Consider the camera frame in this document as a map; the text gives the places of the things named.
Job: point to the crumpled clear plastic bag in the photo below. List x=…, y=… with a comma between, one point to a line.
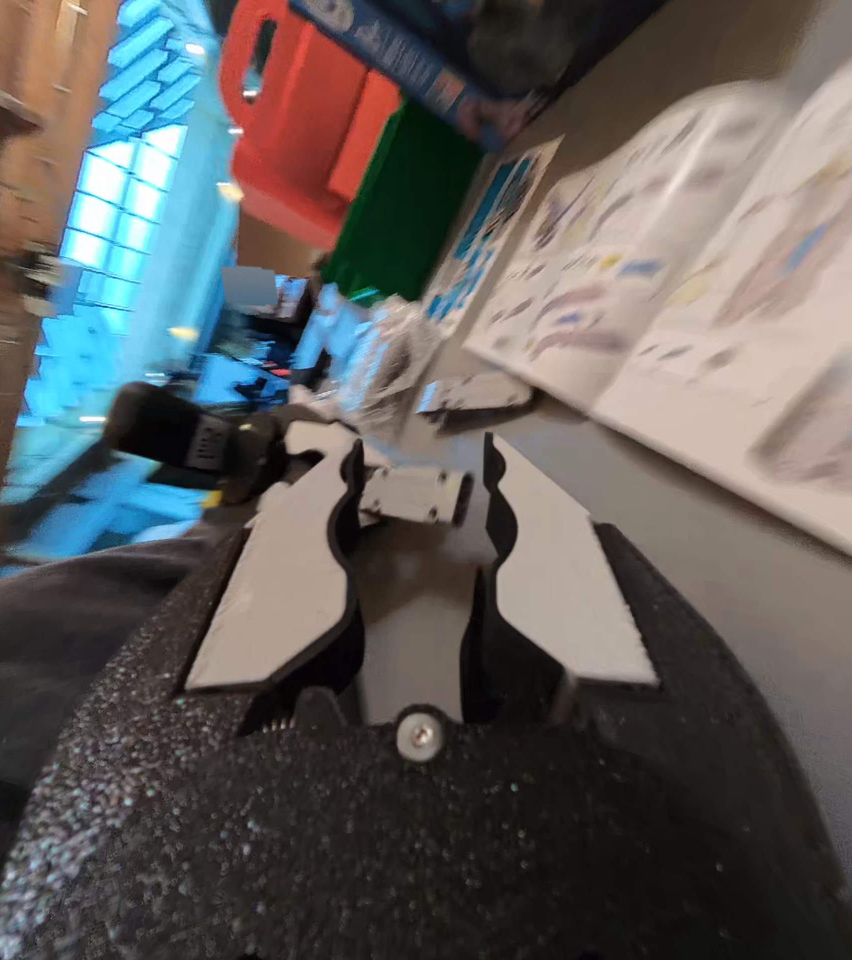
x=388, y=360

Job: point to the dark blue toy box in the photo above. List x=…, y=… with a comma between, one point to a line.
x=411, y=52

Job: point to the blue sticker sheet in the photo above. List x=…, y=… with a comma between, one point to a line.
x=493, y=210

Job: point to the green plastic bin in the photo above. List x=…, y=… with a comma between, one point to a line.
x=403, y=202

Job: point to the open instruction booklet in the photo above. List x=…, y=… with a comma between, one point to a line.
x=696, y=300

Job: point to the grey brick panel assembly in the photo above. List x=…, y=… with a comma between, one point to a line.
x=478, y=390

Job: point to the orange plastic bin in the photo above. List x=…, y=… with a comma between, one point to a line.
x=283, y=135

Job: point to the grey desk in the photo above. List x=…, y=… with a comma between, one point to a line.
x=733, y=600

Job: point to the grey brick frame piece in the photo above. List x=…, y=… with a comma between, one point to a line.
x=411, y=491

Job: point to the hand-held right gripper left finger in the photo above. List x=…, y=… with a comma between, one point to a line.
x=283, y=592

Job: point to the skylight window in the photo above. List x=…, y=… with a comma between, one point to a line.
x=118, y=187

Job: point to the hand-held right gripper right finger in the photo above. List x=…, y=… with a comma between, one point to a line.
x=561, y=592

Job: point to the person's left forearm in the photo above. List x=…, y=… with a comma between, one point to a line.
x=81, y=600

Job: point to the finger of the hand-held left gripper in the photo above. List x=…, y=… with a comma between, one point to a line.
x=321, y=433
x=274, y=499

